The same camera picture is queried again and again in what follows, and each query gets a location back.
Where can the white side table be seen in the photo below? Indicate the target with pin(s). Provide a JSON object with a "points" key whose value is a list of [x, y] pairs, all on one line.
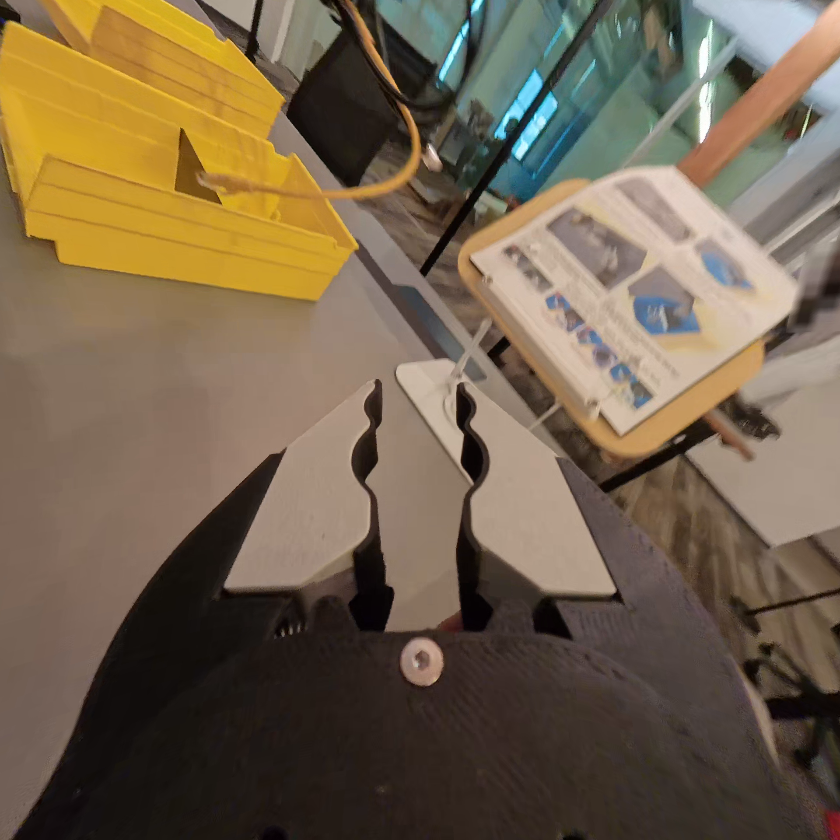
{"points": [[774, 472]]}

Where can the black box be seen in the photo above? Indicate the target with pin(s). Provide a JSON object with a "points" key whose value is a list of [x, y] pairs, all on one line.
{"points": [[348, 111]]}

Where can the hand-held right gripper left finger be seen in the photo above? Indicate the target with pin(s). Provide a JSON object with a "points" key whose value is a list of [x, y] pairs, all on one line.
{"points": [[308, 518]]}

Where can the black metal pole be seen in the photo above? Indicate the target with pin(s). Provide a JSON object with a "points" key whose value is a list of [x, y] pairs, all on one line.
{"points": [[518, 131]]}

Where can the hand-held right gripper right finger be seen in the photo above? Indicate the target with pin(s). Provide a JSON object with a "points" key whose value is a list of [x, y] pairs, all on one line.
{"points": [[531, 525]]}

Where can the black tripod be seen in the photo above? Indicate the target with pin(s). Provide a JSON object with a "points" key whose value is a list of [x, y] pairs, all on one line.
{"points": [[800, 709]]}

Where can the printed instruction sheet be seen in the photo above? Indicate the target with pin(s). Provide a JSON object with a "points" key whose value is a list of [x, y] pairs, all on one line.
{"points": [[656, 282]]}

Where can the wooden post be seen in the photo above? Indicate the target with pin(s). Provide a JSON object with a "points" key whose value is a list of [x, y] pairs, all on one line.
{"points": [[754, 98]]}

